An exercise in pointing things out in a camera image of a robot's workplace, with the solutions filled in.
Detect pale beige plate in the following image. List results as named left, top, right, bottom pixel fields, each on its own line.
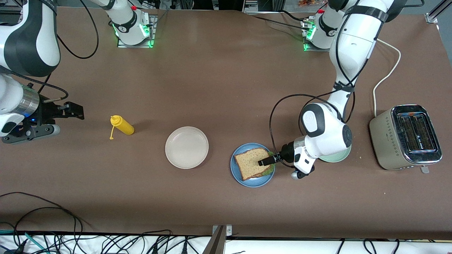
left=165, top=126, right=209, bottom=169

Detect mint green plate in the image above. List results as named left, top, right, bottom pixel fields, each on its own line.
left=318, top=144, right=352, bottom=163

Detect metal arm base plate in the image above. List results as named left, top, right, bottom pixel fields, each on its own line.
left=117, top=15, right=157, bottom=48
left=302, top=18, right=333, bottom=52

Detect thin black cable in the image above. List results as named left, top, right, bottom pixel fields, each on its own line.
left=252, top=10, right=311, bottom=32

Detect green lettuce leaf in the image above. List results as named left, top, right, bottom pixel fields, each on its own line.
left=261, top=151, right=276, bottom=177

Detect brown bread slice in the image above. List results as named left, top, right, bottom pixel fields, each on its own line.
left=234, top=148, right=273, bottom=181

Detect aluminium frame rail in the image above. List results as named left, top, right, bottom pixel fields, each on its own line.
left=426, top=0, right=452, bottom=24

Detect white power cord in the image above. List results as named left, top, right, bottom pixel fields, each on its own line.
left=373, top=38, right=402, bottom=117

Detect yellow squeeze bottle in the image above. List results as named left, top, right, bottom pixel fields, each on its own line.
left=109, top=115, right=135, bottom=140

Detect grey metal post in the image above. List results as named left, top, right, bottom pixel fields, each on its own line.
left=202, top=226, right=226, bottom=254

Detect blue plate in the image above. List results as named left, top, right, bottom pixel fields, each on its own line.
left=230, top=143, right=276, bottom=188

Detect silver beige toaster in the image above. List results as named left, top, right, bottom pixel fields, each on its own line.
left=369, top=104, right=443, bottom=174

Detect silver metal bracket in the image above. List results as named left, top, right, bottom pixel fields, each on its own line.
left=212, top=225, right=233, bottom=236

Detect teal cable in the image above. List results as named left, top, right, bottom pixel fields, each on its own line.
left=0, top=229, right=48, bottom=254

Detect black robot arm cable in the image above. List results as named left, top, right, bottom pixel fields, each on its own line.
left=0, top=0, right=100, bottom=103
left=269, top=0, right=399, bottom=168

